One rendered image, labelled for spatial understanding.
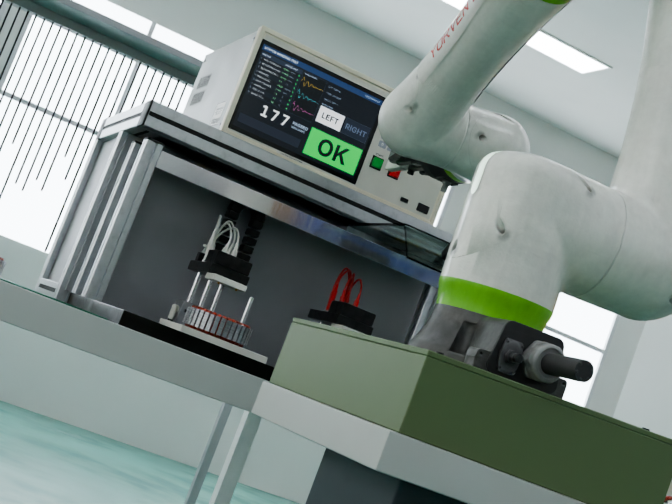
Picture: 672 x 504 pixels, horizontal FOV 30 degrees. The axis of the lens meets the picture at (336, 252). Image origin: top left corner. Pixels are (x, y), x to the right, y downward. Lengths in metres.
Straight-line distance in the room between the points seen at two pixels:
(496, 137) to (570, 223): 0.48
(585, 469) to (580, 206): 0.28
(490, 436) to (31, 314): 0.73
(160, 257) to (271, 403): 0.90
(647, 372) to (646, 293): 4.79
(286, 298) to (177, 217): 0.26
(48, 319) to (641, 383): 4.74
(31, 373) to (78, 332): 6.76
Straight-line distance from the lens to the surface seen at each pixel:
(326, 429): 1.27
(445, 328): 1.34
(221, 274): 2.09
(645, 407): 6.13
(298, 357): 1.43
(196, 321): 2.00
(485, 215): 1.35
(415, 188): 2.30
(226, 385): 1.79
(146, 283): 2.27
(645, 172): 1.47
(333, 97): 2.25
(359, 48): 9.10
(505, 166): 1.36
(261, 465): 8.93
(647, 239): 1.41
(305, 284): 2.35
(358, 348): 1.31
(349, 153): 2.25
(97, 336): 1.74
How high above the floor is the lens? 0.75
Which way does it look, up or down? 6 degrees up
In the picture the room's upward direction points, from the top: 21 degrees clockwise
